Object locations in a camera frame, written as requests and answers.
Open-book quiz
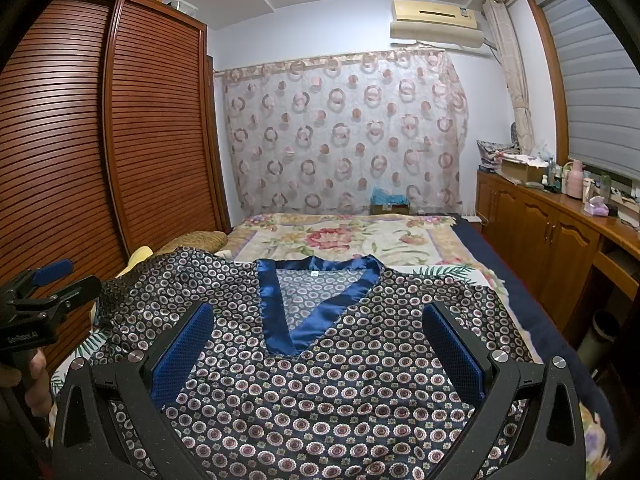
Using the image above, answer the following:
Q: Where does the navy circle-patterned satin top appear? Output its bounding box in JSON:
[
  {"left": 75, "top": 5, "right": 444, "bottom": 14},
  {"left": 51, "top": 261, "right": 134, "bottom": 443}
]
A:
[{"left": 89, "top": 246, "right": 534, "bottom": 480}]

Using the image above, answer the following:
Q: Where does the person's left hand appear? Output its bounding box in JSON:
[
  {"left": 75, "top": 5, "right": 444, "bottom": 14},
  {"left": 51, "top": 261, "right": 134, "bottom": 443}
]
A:
[{"left": 1, "top": 349, "right": 52, "bottom": 417}]

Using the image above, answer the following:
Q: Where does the navy blue bed sheet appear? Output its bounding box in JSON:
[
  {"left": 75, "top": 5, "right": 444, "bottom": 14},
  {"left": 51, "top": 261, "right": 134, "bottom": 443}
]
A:
[{"left": 452, "top": 214, "right": 620, "bottom": 458}]

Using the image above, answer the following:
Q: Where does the small grey waste bin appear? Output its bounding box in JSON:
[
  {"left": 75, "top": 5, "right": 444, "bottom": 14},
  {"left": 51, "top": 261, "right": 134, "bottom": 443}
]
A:
[{"left": 577, "top": 318, "right": 615, "bottom": 373}]

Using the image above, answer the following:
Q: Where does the gold patterned folded blanket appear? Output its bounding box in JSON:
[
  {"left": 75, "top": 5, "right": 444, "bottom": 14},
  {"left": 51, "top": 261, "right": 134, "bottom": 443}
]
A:
[{"left": 155, "top": 231, "right": 228, "bottom": 255}]

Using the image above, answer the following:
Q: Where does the palm leaf print sheet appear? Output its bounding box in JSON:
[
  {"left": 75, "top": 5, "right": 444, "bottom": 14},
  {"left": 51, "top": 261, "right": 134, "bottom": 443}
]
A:
[{"left": 46, "top": 261, "right": 507, "bottom": 449}]

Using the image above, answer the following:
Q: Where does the brown louvered wardrobe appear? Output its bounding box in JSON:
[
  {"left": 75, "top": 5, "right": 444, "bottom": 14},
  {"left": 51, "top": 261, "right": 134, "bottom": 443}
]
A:
[{"left": 0, "top": 0, "right": 232, "bottom": 376}]

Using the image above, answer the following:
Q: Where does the long wooden sideboard cabinet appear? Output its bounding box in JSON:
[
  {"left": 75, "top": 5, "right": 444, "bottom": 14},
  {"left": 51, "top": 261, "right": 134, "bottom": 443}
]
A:
[{"left": 475, "top": 171, "right": 639, "bottom": 338}]

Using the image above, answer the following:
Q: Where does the floral beige quilt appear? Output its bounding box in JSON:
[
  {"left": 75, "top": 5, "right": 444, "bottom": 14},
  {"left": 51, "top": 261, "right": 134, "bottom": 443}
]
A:
[{"left": 222, "top": 214, "right": 508, "bottom": 301}]

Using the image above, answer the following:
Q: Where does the purple tissue pouch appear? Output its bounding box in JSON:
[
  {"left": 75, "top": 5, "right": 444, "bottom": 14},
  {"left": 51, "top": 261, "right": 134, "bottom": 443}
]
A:
[{"left": 582, "top": 195, "right": 608, "bottom": 217}]

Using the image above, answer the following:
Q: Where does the pink thermos jug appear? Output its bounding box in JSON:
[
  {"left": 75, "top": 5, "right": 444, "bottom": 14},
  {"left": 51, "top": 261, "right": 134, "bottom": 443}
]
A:
[{"left": 564, "top": 159, "right": 584, "bottom": 200}]

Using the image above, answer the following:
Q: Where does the open cardboard box on cabinet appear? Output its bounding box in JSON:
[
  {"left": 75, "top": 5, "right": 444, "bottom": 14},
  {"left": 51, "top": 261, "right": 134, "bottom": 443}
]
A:
[{"left": 498, "top": 154, "right": 549, "bottom": 184}]

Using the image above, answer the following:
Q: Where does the cardboard box with blue cloth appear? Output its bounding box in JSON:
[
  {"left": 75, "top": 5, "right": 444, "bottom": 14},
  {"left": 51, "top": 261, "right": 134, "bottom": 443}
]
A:
[{"left": 370, "top": 188, "right": 410, "bottom": 214}]

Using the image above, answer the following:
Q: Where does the pink circle-patterned curtain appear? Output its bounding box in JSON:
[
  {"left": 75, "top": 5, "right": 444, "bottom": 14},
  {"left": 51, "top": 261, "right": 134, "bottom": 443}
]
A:
[{"left": 222, "top": 48, "right": 469, "bottom": 216}]

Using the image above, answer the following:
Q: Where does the grey window roller blind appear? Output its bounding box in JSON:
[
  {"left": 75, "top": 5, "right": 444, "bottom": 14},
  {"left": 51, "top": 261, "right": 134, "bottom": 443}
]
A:
[{"left": 535, "top": 0, "right": 640, "bottom": 179}]

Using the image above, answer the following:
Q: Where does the tied beige window curtain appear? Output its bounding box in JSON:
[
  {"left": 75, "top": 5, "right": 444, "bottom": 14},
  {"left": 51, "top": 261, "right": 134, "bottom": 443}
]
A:
[{"left": 483, "top": 0, "right": 536, "bottom": 155}]

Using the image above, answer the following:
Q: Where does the beige wall air conditioner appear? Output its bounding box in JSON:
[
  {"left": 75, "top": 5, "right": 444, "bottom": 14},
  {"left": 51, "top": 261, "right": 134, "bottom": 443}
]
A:
[{"left": 390, "top": 0, "right": 485, "bottom": 49}]

